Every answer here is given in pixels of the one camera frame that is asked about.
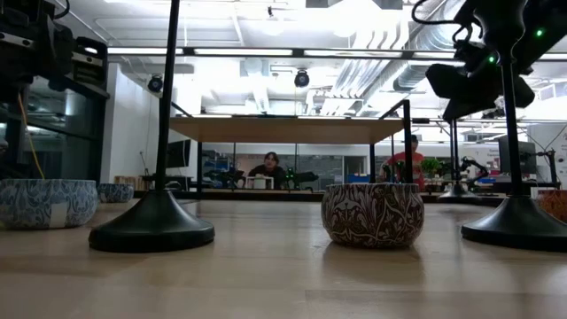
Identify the black candle stick holder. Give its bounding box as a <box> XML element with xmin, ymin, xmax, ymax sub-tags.
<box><xmin>88</xmin><ymin>0</ymin><xmax>216</xmax><ymax>254</ymax></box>
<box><xmin>437</xmin><ymin>118</ymin><xmax>482</xmax><ymax>205</ymax></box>
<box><xmin>460</xmin><ymin>26</ymin><xmax>567</xmax><ymax>253</ymax></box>

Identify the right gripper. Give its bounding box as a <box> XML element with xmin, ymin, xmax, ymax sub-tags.
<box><xmin>425</xmin><ymin>56</ymin><xmax>536</xmax><ymax>123</ymax></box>

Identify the black wall screen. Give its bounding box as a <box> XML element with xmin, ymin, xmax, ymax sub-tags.
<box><xmin>170</xmin><ymin>139</ymin><xmax>192</xmax><ymax>169</ymax></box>

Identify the wooden slat crate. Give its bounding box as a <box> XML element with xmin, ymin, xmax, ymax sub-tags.
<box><xmin>113</xmin><ymin>175</ymin><xmax>144</xmax><ymax>191</ymax></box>

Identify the wooden shelf with black legs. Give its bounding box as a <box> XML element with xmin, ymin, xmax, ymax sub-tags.
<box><xmin>166</xmin><ymin>99</ymin><xmax>414</xmax><ymax>200</ymax></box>

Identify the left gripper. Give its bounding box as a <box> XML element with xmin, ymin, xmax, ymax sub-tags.
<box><xmin>0</xmin><ymin>19</ymin><xmax>110</xmax><ymax>97</ymax></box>

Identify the silver ventilation duct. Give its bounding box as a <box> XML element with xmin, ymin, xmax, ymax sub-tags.
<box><xmin>392</xmin><ymin>19</ymin><xmax>444</xmax><ymax>93</ymax></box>

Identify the yellow cable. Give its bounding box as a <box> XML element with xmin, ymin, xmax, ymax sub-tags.
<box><xmin>16</xmin><ymin>92</ymin><xmax>46</xmax><ymax>181</ymax></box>

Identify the brown white patterned candle tin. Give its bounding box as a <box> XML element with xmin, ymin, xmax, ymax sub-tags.
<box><xmin>321</xmin><ymin>183</ymin><xmax>425</xmax><ymax>249</ymax></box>

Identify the person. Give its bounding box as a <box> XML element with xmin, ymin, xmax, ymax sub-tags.
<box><xmin>246</xmin><ymin>151</ymin><xmax>288</xmax><ymax>191</ymax></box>
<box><xmin>379</xmin><ymin>134</ymin><xmax>426</xmax><ymax>191</ymax></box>

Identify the green potted plant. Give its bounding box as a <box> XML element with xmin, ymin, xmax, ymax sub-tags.
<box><xmin>419</xmin><ymin>157</ymin><xmax>443</xmax><ymax>179</ymax></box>

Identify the black computer monitor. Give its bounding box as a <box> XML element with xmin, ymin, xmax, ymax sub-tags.
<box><xmin>498</xmin><ymin>135</ymin><xmax>538</xmax><ymax>175</ymax></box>

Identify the orange patterned candle tin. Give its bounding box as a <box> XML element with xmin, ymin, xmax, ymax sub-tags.
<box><xmin>536</xmin><ymin>189</ymin><xmax>567</xmax><ymax>224</ymax></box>

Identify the blue white patterned candle tin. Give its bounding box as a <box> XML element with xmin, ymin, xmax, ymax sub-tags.
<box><xmin>0</xmin><ymin>178</ymin><xmax>99</xmax><ymax>230</ymax></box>
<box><xmin>97</xmin><ymin>183</ymin><xmax>136</xmax><ymax>205</ymax></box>

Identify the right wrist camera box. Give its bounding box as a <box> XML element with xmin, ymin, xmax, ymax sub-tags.
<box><xmin>452</xmin><ymin>38</ymin><xmax>487</xmax><ymax>64</ymax></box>

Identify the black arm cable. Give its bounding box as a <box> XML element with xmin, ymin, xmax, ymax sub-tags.
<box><xmin>51</xmin><ymin>0</ymin><xmax>72</xmax><ymax>21</ymax></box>
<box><xmin>410</xmin><ymin>0</ymin><xmax>474</xmax><ymax>45</ymax></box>

